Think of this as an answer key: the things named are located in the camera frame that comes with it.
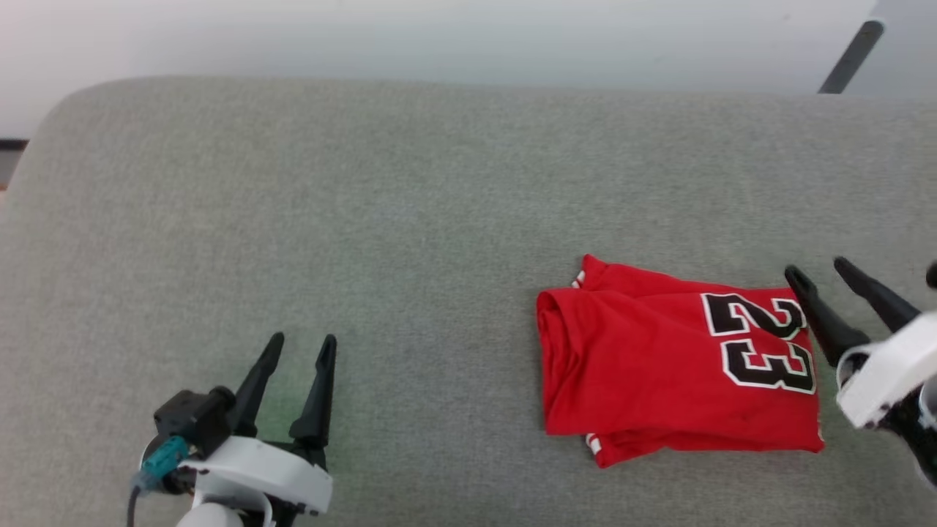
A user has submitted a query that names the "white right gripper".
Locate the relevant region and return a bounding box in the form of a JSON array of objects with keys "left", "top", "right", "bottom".
[{"left": 785, "top": 257, "right": 937, "bottom": 488}]

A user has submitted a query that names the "grey wall panel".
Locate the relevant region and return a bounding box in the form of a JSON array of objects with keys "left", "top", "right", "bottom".
[{"left": 842, "top": 0, "right": 937, "bottom": 97}]

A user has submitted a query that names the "black slanted pole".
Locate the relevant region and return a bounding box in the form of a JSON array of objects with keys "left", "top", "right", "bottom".
[{"left": 818, "top": 20, "right": 886, "bottom": 95}]

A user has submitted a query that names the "red and white jersey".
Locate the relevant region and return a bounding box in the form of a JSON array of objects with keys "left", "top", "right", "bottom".
[{"left": 536, "top": 254, "right": 826, "bottom": 468}]

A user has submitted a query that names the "teal cable connector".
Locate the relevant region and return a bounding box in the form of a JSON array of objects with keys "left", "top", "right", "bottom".
[{"left": 138, "top": 436, "right": 192, "bottom": 489}]

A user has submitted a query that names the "grey camera cable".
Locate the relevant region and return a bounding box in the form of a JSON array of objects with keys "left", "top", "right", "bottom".
[{"left": 126, "top": 479, "right": 148, "bottom": 527}]

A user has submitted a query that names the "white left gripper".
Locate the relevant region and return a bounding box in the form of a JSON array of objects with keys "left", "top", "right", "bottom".
[{"left": 176, "top": 332, "right": 338, "bottom": 527}]

